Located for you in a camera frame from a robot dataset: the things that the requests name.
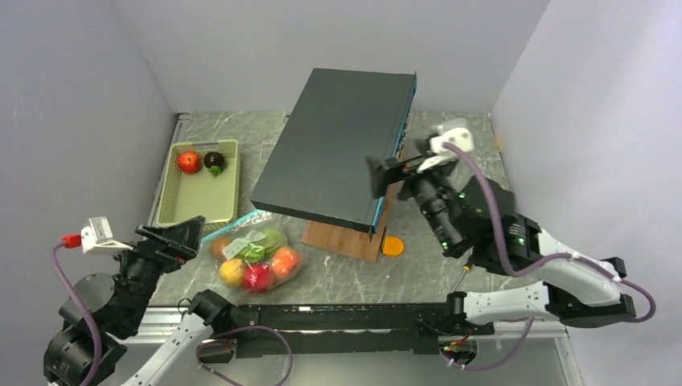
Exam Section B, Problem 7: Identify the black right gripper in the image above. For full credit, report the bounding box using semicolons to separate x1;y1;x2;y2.
364;138;458;253

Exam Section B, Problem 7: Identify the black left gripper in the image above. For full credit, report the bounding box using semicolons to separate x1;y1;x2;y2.
108;214;205;331

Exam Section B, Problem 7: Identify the brown kiwi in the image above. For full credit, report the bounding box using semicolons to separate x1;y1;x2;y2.
209;236;232;264

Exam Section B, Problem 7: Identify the yellow lemon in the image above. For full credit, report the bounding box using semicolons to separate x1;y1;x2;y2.
218;258;249;288

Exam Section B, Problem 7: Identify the clear zip bag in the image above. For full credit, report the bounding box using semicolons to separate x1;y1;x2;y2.
201;210;305;298

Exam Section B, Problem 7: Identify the green cabbage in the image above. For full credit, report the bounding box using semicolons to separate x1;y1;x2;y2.
236;228;287;264

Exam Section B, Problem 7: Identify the orange peach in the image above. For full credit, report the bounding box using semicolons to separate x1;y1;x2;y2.
270;247;302;281

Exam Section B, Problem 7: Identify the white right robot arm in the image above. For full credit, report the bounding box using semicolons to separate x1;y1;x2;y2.
366;136;638;334

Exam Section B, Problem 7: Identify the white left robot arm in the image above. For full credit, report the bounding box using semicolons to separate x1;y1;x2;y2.
43;216;206;385

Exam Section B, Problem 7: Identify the pale green plastic basket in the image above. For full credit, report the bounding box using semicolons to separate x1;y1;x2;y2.
154;139;240;233

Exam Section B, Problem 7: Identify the orange round disc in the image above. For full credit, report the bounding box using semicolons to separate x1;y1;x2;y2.
381;236;405;257

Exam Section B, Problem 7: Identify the wooden board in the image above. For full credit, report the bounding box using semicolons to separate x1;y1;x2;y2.
302;152;396;263

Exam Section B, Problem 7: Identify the red apple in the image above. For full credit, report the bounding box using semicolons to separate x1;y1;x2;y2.
176;151;203;175

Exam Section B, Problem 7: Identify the dark purple mangosteen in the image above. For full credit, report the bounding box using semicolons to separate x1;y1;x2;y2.
203;151;227;177

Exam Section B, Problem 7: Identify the grey network switch box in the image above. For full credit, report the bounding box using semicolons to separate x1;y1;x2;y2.
249;68;417;234

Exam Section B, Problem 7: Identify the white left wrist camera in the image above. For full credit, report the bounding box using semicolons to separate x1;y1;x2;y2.
62;216;134;255

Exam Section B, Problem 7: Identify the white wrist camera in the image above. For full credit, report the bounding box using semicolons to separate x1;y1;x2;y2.
415;124;475;174
62;216;134;255

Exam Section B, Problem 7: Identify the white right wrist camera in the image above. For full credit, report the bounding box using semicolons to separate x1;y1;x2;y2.
415;124;475;174

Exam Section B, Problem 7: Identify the yellow handled screwdriver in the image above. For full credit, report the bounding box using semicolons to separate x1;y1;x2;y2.
451;264;471;292

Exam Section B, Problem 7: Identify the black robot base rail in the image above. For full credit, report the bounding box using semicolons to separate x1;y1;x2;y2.
212;302;496;359

